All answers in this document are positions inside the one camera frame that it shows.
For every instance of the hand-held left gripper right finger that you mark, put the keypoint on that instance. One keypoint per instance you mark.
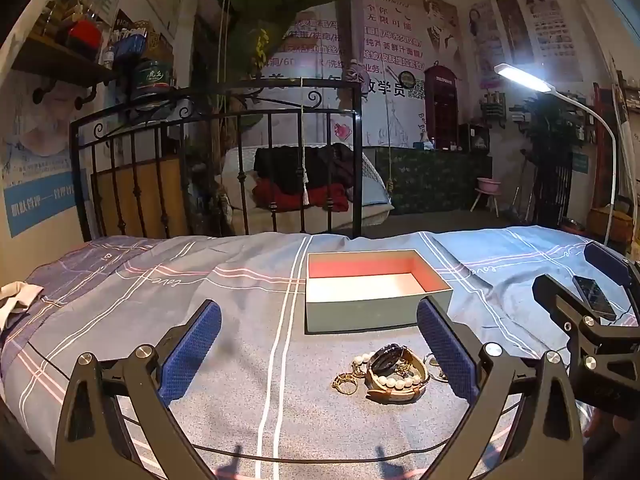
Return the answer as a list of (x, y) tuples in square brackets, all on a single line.
[(447, 350)]

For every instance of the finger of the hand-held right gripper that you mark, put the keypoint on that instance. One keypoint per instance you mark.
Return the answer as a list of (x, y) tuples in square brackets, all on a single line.
[(607, 262), (555, 300)]

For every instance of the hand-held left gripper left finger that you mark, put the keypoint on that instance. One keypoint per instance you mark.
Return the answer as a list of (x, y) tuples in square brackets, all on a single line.
[(192, 345)]

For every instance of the grey box with pink lining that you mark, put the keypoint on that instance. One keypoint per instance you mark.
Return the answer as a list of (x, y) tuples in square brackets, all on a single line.
[(360, 317)]

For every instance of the black smartphone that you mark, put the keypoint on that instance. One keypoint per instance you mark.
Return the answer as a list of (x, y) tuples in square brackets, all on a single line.
[(595, 297)]

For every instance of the blue plaid bedsheet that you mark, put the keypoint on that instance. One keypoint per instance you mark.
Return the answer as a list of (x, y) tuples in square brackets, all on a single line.
[(150, 310)]

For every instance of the pink stool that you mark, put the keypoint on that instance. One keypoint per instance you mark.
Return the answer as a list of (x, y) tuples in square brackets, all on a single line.
[(486, 185)]

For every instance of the wooden panel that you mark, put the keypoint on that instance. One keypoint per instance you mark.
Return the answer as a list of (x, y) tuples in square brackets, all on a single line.
[(145, 200)]

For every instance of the white wicker chair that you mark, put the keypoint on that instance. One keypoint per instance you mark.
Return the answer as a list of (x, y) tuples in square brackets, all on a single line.
[(300, 220)]

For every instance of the green patterned counter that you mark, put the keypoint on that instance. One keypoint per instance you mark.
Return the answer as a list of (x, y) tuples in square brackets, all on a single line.
[(435, 180)]

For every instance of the beige cloth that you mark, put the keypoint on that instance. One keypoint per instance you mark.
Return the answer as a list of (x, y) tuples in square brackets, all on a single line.
[(17, 302)]

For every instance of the blue-grey cushion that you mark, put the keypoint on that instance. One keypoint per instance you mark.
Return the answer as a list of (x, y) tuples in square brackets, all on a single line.
[(372, 185)]

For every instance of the red clothing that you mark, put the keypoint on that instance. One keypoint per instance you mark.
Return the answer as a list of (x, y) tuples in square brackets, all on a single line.
[(320, 201)]

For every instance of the black clothing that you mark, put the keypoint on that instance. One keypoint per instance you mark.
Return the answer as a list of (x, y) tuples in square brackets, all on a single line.
[(285, 170)]

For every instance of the white floor lamp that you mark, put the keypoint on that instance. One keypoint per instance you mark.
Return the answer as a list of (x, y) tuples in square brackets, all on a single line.
[(515, 74)]

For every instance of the red telephone booth cabinet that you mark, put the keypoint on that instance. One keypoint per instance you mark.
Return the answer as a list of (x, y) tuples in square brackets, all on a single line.
[(440, 110)]

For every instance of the green tin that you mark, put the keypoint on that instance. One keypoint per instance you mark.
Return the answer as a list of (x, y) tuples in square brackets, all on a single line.
[(152, 80)]

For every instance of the blue box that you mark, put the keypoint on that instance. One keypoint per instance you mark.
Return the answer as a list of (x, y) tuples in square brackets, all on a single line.
[(130, 49)]

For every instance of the red box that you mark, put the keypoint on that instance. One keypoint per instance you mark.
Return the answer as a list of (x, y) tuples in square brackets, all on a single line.
[(85, 35)]

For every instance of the black metal bed frame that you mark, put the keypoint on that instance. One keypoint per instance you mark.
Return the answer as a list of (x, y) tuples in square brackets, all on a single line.
[(356, 160)]

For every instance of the blue wall poster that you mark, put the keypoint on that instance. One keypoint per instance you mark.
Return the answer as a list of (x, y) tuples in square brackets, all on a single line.
[(35, 200)]

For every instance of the large printed wall banner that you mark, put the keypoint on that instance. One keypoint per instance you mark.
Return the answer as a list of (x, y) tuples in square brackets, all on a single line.
[(400, 25)]

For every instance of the wooden wall shelf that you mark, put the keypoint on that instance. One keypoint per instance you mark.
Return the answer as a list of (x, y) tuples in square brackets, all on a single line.
[(55, 60)]

